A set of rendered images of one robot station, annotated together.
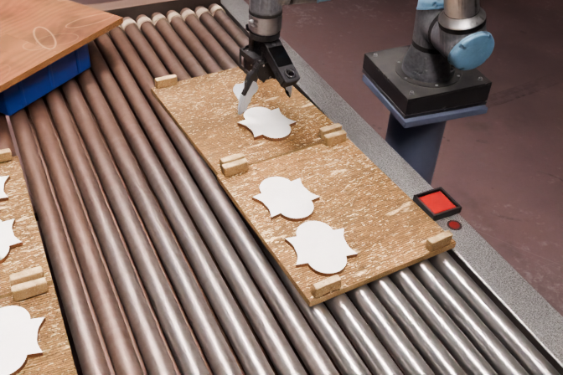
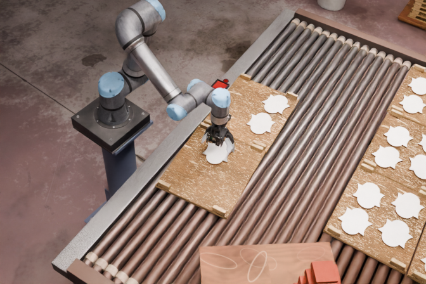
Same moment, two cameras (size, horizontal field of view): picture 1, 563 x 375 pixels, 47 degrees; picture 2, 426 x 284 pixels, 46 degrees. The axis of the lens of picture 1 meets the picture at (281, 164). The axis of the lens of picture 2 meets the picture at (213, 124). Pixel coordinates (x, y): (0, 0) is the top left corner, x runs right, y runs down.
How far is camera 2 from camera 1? 268 cm
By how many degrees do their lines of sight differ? 81
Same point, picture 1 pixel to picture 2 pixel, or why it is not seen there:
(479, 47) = not seen: hidden behind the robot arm
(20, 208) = (345, 200)
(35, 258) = (357, 176)
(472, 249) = (234, 73)
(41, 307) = (369, 159)
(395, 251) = (258, 87)
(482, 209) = (26, 192)
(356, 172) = not seen: hidden behind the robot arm
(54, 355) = (376, 144)
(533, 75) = not seen: outside the picture
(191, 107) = (229, 189)
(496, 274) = (241, 66)
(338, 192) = (241, 111)
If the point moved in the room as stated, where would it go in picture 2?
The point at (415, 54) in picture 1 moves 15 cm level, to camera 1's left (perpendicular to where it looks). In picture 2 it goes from (123, 108) to (137, 129)
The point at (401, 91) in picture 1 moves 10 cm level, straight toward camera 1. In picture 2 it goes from (143, 118) to (163, 114)
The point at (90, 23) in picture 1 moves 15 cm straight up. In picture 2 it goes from (221, 257) to (224, 237)
